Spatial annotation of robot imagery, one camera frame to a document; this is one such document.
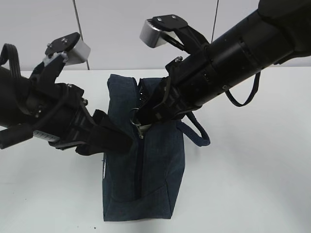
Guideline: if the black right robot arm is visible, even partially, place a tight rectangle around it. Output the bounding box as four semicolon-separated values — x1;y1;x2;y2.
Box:
134;0;311;125

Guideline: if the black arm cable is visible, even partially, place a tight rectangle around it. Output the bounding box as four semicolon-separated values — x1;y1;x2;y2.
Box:
225;71;260;107
0;43;70;150

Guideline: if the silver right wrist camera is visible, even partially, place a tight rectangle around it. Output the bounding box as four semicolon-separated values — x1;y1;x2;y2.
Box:
139;15;188;51

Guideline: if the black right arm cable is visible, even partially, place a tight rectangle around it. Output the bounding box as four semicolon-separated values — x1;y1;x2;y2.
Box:
225;71;260;107

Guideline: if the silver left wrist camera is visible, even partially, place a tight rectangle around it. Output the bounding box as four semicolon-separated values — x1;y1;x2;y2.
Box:
43;32;92;67

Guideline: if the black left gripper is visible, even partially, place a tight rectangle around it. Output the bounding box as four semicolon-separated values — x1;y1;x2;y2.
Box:
48;84;133;155

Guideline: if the dark blue fabric bag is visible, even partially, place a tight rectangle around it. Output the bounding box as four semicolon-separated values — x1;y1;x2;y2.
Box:
103;74;210;222

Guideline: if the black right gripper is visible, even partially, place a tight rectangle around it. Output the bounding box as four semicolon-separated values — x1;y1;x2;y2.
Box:
135;57;209;125

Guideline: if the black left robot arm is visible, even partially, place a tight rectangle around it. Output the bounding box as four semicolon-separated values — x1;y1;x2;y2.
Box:
0;67;132;156

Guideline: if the metal zipper pull with ring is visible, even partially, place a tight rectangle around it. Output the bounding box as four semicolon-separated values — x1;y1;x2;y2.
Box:
130;108;144;139

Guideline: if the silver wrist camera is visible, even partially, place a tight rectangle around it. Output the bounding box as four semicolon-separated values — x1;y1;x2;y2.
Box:
139;15;188;51
43;32;92;67

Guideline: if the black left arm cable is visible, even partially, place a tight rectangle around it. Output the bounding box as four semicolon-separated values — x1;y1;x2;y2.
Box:
0;43;70;150

